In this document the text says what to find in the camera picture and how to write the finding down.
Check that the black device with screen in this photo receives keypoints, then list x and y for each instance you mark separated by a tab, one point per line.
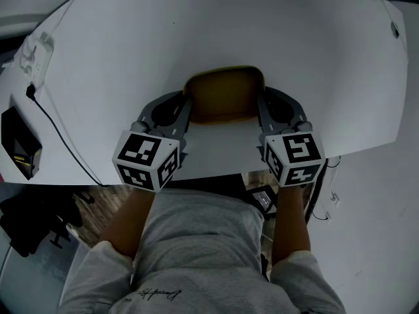
262	201

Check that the white table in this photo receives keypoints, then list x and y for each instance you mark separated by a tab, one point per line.
212	31

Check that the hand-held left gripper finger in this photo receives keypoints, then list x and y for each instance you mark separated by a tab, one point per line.
145	111
184	119

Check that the white wall outlet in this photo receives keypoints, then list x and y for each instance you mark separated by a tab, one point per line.
327	215
335	196

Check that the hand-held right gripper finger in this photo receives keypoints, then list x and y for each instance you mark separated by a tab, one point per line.
299	110
265	119

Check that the white power strip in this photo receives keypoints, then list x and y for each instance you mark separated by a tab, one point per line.
36	57

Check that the person's right forearm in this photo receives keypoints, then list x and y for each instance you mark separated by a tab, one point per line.
291	224

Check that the black office chair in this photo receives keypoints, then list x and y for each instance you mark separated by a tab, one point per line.
29	221

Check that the person's grey shirt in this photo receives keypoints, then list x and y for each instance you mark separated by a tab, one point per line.
203	250

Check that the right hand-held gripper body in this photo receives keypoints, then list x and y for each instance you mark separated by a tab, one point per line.
301	149

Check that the black box with yellow print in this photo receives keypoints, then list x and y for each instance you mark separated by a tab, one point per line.
19	142

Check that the yellow rectangular tray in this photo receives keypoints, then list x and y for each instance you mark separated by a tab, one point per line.
224	93

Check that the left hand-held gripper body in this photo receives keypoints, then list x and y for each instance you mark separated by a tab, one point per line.
140	149

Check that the person's left forearm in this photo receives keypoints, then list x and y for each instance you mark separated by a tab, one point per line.
127	221

